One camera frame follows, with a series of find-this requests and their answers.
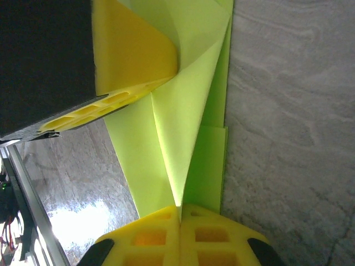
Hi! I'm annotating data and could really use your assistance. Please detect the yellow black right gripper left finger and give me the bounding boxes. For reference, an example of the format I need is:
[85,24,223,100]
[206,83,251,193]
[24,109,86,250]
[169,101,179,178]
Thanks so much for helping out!
[77,205,181,266]

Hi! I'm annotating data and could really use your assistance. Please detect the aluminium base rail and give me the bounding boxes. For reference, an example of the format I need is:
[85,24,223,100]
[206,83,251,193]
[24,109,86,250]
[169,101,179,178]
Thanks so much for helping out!
[0,144,72,266]

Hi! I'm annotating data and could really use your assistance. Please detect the yellow-green paper sheet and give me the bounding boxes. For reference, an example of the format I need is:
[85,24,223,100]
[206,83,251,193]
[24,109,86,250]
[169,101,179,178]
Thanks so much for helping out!
[104,0,235,219]

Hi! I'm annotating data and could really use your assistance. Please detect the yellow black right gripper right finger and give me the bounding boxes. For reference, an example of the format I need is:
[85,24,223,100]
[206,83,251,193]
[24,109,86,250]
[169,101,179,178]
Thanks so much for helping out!
[179,204,286,266]

